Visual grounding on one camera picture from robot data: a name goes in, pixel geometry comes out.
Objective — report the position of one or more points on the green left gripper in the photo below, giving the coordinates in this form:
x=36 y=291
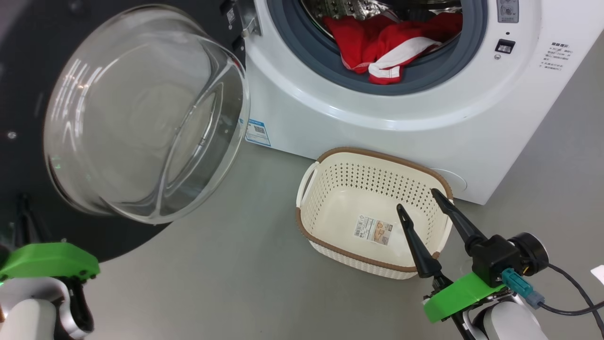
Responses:
x=47 y=259

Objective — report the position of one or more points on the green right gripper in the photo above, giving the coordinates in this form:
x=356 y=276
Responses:
x=453 y=297

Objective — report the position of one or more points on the black glass washer door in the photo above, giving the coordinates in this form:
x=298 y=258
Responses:
x=141 y=118

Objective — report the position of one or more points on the red and white garment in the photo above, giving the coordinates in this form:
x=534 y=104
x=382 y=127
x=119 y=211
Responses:
x=368 y=42

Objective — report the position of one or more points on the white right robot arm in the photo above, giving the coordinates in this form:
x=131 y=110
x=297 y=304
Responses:
x=509 y=323

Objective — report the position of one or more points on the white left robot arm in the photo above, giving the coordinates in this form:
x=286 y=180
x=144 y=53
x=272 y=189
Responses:
x=28 y=316

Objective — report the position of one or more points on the printed product label sticker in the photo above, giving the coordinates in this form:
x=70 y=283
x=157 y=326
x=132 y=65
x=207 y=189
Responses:
x=373 y=230

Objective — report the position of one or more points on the cream laundry basket brown rim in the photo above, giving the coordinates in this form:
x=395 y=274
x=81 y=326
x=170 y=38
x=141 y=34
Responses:
x=339 y=189

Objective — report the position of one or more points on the white front-load washing machine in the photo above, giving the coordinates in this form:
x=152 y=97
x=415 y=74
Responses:
x=377 y=123

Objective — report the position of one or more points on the round drain filter cover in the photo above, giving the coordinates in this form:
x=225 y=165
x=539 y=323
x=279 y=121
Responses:
x=450 y=179

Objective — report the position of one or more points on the small white flat object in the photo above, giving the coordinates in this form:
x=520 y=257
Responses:
x=598 y=275

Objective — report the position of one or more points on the blue energy label sticker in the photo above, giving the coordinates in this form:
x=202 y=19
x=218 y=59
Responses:
x=258 y=133

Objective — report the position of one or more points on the grey warning sticker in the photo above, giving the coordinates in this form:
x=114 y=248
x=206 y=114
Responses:
x=507 y=10

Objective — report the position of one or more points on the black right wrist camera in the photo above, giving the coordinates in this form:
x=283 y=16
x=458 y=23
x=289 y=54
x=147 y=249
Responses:
x=495 y=257

